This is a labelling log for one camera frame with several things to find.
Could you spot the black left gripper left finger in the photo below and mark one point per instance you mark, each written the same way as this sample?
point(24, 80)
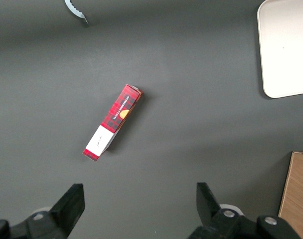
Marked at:
point(69, 206)

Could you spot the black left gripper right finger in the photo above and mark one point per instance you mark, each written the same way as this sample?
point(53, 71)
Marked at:
point(207, 204)

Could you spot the cream rectangular tray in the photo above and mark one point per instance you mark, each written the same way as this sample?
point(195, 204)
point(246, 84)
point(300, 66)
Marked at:
point(286, 49)

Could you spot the wooden drawer cabinet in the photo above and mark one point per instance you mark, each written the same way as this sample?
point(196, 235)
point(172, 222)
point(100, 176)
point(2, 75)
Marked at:
point(297, 196)

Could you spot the red plaid shortbread box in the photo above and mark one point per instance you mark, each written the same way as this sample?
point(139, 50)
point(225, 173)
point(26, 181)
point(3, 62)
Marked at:
point(114, 122)

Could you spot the serrated white strip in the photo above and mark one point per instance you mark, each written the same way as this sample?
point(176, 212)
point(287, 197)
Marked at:
point(75, 11)

